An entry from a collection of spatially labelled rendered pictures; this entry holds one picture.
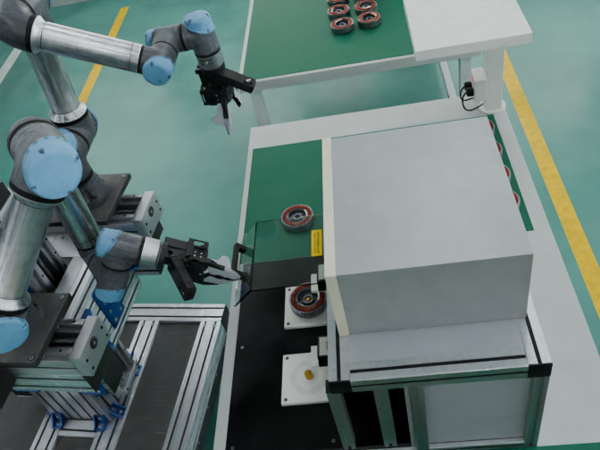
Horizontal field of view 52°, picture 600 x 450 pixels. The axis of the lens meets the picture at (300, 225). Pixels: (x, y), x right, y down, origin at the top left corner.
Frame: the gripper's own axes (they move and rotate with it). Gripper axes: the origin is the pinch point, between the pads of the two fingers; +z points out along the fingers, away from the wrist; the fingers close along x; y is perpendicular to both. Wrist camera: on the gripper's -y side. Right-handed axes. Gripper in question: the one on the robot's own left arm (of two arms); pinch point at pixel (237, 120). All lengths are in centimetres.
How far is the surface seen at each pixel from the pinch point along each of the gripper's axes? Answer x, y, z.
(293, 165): -24.4, -6.2, 40.1
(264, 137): -43, 9, 40
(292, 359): 62, -20, 37
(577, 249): -45, -119, 115
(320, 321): 49, -27, 37
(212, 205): -82, 65, 115
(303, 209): 3.0, -14.7, 36.8
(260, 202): -4.9, 3.1, 40.2
